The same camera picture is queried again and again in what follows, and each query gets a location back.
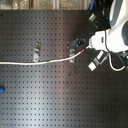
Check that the metal cable clip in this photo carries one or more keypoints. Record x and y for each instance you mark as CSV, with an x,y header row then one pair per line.
x,y
71,53
36,52

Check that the white camera block on wrist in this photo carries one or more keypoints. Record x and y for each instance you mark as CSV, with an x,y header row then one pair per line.
x,y
96,61

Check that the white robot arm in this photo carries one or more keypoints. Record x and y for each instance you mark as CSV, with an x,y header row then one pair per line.
x,y
115,38

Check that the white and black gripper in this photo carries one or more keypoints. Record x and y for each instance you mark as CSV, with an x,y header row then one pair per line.
x,y
96,42

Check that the left metal cable clip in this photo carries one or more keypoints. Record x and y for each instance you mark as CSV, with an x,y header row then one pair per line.
x,y
36,52

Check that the blue connector at left edge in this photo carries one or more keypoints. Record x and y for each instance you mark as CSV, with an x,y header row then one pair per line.
x,y
1,89

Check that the black perforated breadboard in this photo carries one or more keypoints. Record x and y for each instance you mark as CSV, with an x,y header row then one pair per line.
x,y
53,93

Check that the right metal cable clip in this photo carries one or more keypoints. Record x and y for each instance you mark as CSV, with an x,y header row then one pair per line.
x,y
71,53

